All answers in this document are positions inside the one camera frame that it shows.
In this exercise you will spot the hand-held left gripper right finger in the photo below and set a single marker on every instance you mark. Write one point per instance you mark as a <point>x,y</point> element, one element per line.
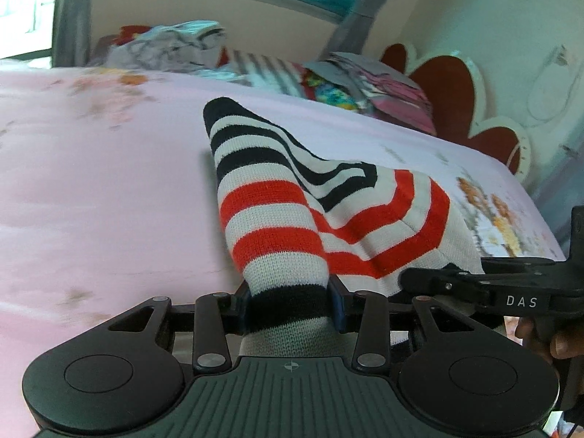
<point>338,305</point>

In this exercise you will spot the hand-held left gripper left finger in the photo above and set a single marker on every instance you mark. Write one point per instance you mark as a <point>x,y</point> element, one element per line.
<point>242,310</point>

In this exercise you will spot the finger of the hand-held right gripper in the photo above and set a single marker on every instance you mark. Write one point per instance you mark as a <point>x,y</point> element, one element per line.
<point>524,264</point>
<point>447,287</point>

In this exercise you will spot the striped knit sweater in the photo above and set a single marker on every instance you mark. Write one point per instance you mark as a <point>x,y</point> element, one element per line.
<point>273,210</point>

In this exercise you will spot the stack of folded clothes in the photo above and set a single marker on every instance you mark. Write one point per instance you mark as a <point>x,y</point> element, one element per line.
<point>351,73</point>

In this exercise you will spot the pile of grey clothes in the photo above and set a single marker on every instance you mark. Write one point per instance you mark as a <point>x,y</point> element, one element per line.
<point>169,45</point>

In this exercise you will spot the person's right hand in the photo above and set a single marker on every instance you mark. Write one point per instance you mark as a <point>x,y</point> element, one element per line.
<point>568,347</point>

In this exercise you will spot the red and white headboard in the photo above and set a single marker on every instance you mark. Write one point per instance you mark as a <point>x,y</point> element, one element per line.
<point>447,96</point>

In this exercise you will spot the pink floral bed sheet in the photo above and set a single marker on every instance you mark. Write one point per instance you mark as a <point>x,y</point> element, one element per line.
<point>114,169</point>

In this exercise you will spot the grey striped sheet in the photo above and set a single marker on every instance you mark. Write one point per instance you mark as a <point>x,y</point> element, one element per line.
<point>269,70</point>

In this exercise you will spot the grey curtain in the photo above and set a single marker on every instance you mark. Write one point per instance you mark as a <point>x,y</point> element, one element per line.
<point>360,13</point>
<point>75,13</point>

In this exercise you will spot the red cloth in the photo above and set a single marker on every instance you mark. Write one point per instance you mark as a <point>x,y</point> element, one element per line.
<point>132,33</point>

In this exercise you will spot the glass door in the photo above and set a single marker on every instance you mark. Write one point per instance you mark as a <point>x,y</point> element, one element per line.
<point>25,9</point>

